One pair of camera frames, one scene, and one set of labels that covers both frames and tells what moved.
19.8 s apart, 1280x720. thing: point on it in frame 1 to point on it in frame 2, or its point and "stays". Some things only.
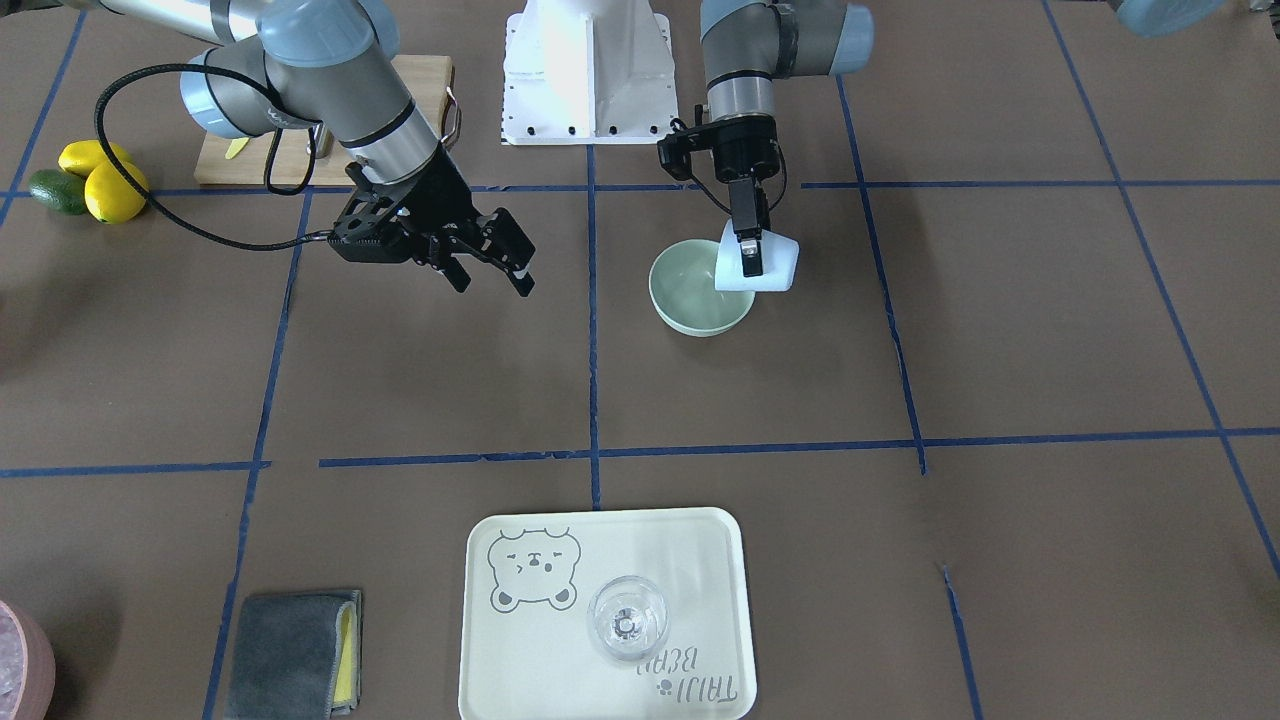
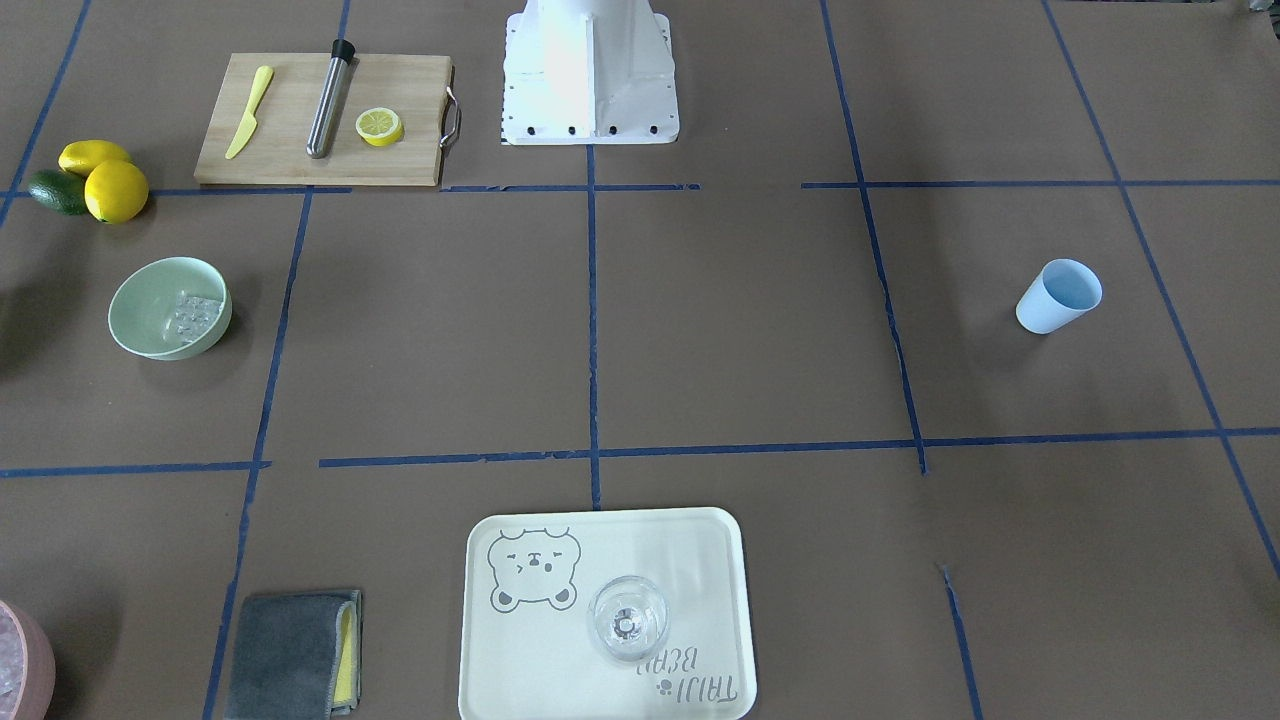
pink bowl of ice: (27, 666) stays
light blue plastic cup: (779, 259) to (1063, 290)
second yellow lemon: (109, 198) stays
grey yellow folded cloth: (297, 656) stays
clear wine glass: (627, 616) stays
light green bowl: (682, 287) to (170, 308)
